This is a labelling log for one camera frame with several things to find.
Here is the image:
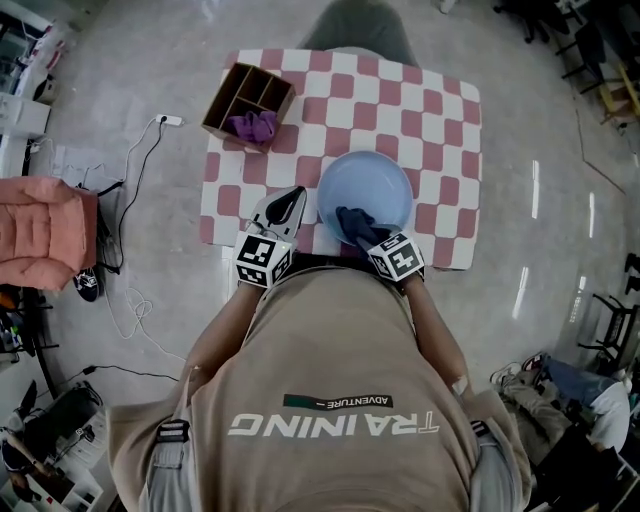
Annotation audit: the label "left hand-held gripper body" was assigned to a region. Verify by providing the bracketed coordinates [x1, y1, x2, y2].
[234, 222, 300, 291]

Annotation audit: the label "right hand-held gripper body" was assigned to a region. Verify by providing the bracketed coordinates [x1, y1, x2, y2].
[366, 229, 427, 285]

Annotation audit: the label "dark blue cloth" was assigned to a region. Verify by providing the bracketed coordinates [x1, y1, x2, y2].
[334, 204, 402, 252]

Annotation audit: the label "big light blue plate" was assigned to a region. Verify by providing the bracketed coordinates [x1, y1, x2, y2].
[316, 150, 415, 247]

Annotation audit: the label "person's right forearm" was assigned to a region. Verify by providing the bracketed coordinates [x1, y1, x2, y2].
[402, 274, 469, 399]

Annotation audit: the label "person's left forearm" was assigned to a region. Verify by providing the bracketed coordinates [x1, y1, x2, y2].
[187, 282, 269, 374]

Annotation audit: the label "purple cloth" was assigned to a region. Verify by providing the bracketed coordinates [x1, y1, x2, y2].
[222, 110, 278, 146]

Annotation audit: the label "pink checkered tablecloth table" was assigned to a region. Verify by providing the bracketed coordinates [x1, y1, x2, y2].
[198, 47, 484, 272]

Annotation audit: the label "brown divided wooden box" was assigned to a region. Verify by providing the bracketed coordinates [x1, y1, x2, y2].
[200, 61, 297, 156]

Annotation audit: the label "person's beige shirt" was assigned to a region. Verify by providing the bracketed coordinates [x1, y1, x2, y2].
[106, 267, 534, 512]

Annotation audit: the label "black white shoe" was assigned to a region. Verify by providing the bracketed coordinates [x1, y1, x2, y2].
[73, 266, 105, 303]

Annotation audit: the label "green chair with black legs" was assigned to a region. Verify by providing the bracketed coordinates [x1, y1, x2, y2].
[298, 0, 422, 69]

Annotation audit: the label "pink padded armchair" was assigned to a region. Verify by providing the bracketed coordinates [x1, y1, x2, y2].
[0, 175, 100, 293]

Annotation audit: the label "black bag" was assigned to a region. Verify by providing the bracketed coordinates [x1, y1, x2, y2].
[37, 387, 104, 451]

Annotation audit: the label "white bucket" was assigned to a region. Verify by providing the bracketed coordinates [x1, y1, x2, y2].
[33, 77, 60, 105]

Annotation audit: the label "black office chair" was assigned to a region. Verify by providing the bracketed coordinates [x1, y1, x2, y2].
[493, 0, 586, 54]

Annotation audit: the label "white drawer unit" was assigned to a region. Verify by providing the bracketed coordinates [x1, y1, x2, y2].
[49, 412, 121, 511]

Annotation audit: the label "white low cabinet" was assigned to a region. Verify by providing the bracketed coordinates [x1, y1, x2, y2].
[0, 92, 53, 136]

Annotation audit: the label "round wooden table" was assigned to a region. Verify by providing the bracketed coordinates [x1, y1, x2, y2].
[598, 62, 640, 126]

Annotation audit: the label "white red plastic bags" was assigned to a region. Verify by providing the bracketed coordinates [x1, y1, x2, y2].
[27, 24, 71, 76]

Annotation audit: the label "white coiled cable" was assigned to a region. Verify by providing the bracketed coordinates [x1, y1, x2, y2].
[102, 285, 187, 362]

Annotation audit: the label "black power cable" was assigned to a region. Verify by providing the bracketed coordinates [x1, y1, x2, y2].
[97, 119, 166, 276]

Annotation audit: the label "white power cable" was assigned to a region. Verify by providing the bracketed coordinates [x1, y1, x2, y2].
[118, 117, 162, 194]

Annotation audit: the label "black adapter cable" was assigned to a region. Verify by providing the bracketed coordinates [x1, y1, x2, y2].
[53, 364, 182, 384]

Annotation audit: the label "person's right grey shoulder strap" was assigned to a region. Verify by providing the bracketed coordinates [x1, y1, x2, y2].
[468, 419, 524, 512]

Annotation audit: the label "person's grey shoulder strap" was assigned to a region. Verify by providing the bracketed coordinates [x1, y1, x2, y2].
[468, 419, 524, 512]
[147, 418, 192, 512]

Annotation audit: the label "black metal frame chair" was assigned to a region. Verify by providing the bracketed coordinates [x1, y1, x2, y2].
[577, 252, 640, 361]

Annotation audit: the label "person's left grey shoulder strap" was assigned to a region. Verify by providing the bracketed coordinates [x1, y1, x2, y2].
[147, 418, 192, 512]

